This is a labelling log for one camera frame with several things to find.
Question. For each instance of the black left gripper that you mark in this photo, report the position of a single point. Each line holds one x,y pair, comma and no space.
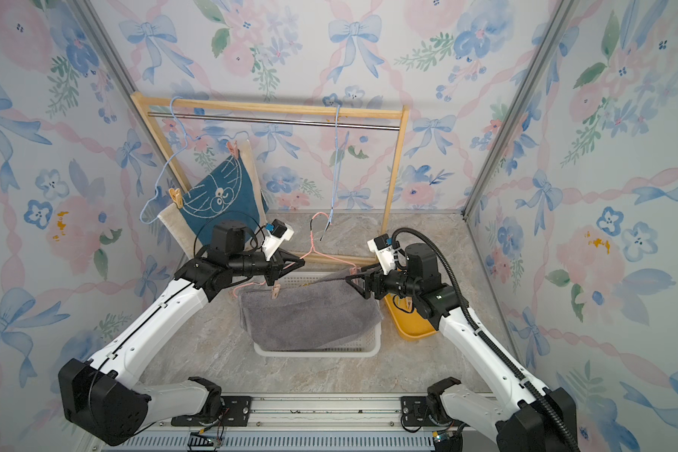
277,264

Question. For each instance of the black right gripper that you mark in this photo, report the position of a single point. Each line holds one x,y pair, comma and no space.
369,277

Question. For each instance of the grey terry towel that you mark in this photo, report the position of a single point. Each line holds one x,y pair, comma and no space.
324,314

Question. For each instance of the pink wire hanger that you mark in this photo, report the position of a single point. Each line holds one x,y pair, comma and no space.
345,241

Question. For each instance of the light blue wire hanger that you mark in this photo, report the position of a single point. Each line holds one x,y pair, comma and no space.
336,167

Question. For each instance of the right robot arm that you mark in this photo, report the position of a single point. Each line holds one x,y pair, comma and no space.
524,414

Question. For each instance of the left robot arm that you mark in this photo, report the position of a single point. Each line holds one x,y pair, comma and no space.
103,394

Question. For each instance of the white perforated plastic basket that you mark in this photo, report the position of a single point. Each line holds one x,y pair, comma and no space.
365,346

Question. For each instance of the yellow plastic tray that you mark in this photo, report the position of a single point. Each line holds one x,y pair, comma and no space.
409,324

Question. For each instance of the dark teal patterned towel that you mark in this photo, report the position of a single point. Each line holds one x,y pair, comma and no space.
226,194

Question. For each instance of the beige towel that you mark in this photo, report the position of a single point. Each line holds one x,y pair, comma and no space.
172,218

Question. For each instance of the pink clothespin on teal towel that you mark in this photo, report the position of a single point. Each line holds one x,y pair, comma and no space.
233,149

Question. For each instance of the orange clothespin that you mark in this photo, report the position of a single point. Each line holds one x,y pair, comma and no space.
177,197

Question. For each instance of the metal hanging rod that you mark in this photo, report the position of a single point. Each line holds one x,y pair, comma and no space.
249,120

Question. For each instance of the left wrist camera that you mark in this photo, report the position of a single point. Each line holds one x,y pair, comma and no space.
276,233

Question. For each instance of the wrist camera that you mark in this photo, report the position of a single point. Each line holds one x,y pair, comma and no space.
386,251
276,233

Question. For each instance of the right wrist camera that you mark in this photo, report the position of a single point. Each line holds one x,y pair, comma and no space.
386,251

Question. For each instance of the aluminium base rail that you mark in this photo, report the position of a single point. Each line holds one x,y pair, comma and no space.
330,423

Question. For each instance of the wooden clothes rack frame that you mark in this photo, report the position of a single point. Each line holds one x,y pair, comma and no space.
144,105

